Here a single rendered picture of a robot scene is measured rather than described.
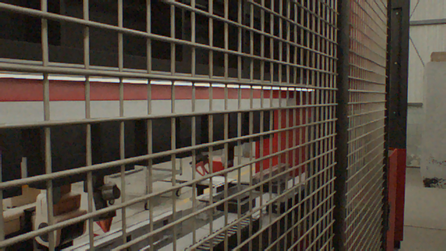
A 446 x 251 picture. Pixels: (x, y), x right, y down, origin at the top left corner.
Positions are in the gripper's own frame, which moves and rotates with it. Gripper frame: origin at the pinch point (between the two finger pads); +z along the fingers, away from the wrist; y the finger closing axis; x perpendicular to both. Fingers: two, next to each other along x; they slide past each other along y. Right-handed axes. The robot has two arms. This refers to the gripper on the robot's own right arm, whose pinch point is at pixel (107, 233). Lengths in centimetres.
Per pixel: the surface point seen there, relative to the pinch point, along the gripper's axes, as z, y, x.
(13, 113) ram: -47, 47, -74
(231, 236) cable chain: -4, 80, -41
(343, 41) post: -41, 122, -70
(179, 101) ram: -47, 55, -7
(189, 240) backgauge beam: -3, 64, -36
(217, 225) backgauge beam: -2, 66, -21
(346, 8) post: -47, 123, -68
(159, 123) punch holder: -40, 51, -19
